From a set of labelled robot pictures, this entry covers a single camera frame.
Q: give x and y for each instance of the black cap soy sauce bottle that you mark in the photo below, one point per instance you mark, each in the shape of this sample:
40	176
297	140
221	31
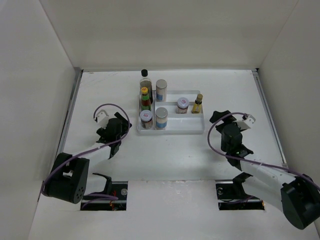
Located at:
146	82

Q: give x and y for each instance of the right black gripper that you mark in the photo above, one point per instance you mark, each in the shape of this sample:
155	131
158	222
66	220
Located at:
229	119

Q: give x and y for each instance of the white lid dark sauce jar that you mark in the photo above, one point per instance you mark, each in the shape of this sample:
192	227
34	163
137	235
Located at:
146	118

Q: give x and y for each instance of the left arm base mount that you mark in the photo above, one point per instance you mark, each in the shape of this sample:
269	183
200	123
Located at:
104	194

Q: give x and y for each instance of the white flip cap shaker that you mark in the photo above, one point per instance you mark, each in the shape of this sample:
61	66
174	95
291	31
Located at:
161	118

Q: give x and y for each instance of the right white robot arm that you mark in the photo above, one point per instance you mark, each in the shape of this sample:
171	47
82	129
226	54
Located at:
293	193

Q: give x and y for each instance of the white divided plastic tray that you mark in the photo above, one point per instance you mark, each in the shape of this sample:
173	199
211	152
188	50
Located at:
177	123

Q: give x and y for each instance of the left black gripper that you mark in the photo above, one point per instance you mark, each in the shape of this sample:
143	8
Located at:
124	125

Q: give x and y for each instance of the grey cap white shaker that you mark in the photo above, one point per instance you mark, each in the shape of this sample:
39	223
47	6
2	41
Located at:
161	90

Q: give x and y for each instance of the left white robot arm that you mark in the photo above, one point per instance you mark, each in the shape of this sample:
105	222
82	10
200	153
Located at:
68	178

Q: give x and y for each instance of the left metal table rail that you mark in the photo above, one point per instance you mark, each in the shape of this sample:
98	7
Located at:
69	112

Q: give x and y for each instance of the right metal table rail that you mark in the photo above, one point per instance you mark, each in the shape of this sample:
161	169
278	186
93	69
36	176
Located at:
269	116

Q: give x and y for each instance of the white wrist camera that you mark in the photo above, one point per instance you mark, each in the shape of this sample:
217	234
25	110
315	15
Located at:
102	118
246	123

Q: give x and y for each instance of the small yellow oil bottle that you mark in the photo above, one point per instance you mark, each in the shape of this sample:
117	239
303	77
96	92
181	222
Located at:
196	109

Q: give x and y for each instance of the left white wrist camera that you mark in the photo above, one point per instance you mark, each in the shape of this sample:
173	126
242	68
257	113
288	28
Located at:
102	118

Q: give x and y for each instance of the white lid brown sauce jar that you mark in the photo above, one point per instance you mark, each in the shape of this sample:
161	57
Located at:
182	105

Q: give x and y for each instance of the yellow cap chili sauce bottle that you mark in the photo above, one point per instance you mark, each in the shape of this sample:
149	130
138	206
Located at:
145	100

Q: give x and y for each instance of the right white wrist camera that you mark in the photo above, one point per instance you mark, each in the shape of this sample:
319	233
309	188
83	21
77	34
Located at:
246	123

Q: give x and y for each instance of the metal table rail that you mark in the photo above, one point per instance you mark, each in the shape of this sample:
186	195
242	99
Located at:
269	116
69	112

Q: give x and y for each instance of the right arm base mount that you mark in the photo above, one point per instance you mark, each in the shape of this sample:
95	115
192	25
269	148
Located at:
232	197

